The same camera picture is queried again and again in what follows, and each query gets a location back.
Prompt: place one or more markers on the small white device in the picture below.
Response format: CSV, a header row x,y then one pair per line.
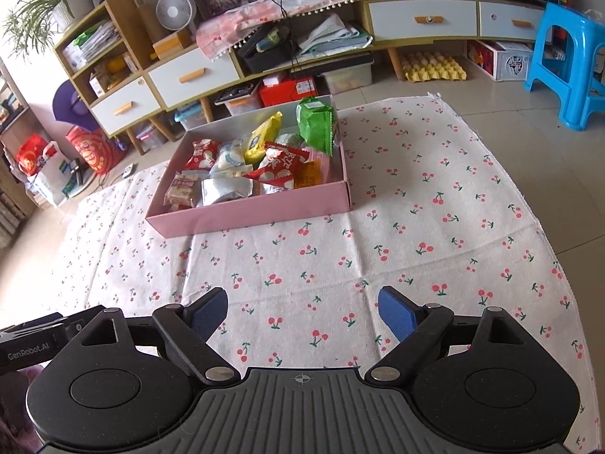
x,y
128,171

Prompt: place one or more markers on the small white desk fan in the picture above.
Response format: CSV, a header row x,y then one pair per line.
x,y
176,12

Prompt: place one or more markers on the tall wooden shelf cabinet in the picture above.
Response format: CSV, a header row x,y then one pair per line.
x,y
130,28

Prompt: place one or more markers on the brown wafer packet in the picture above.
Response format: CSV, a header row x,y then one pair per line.
x,y
182,190

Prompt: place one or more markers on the pile of folded bags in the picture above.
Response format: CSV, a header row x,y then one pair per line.
x,y
333,35

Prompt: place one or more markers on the red gift bag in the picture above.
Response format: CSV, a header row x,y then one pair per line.
x,y
33,156

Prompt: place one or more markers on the purple hat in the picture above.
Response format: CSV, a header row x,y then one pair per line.
x,y
68,104

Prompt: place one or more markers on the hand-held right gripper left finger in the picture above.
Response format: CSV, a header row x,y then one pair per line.
x,y
210,310

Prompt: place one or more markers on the potted green plant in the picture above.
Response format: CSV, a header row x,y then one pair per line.
x,y
47,0

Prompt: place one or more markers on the pink cardboard box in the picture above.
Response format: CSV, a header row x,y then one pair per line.
x,y
255,210

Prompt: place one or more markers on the yellow snack packet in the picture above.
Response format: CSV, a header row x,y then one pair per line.
x,y
262,139

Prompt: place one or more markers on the blue plastic stool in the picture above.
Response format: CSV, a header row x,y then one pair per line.
x,y
572,47

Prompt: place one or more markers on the small white carton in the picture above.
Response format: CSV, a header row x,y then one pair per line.
x,y
97,85

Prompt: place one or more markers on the low wooden tv cabinet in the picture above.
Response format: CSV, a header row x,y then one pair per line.
x,y
396,64

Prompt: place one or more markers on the stack of papers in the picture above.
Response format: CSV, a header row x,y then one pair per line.
x,y
92,45

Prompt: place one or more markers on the yellow egg tray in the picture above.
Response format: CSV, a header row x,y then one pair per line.
x,y
432,66

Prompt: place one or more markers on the red snack packet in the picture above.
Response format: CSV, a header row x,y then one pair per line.
x,y
201,153
279,165

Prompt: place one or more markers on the green snack packet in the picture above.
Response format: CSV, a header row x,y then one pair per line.
x,y
314,125

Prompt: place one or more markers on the white paper bag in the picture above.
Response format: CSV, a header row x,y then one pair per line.
x,y
52,182

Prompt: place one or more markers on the cherry print cloth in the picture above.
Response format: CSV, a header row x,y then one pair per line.
x,y
331,255

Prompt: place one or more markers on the white printed box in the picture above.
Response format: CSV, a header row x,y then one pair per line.
x,y
503,61

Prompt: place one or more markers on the white storage box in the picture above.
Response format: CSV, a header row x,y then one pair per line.
x,y
347,78

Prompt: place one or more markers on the small white snack packet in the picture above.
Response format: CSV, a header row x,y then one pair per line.
x,y
224,191

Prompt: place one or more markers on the red box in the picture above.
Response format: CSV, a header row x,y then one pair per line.
x,y
288,91

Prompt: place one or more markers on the orange cracker packet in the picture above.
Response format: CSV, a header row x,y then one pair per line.
x,y
308,175

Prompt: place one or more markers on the storage box black top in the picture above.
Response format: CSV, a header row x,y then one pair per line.
x,y
238,99

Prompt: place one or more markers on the wooden bookshelf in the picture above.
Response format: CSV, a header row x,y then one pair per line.
x,y
12,161

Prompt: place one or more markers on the black case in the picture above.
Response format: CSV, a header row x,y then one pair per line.
x,y
264,54

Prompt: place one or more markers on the white blue bread packet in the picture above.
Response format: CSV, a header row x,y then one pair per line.
x,y
229,158

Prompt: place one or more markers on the red bag with face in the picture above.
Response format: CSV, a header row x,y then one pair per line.
x,y
92,151

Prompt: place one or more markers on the yellow box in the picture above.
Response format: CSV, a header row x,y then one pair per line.
x,y
171,45

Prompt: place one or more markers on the clear storage box blue lid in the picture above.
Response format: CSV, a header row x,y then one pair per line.
x,y
191,118

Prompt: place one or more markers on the person's left forearm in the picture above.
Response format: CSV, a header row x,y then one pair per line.
x,y
16,402

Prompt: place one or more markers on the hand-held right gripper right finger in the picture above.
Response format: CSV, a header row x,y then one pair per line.
x,y
397,312

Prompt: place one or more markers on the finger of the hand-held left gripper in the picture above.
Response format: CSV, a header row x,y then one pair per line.
x,y
45,318
85,319

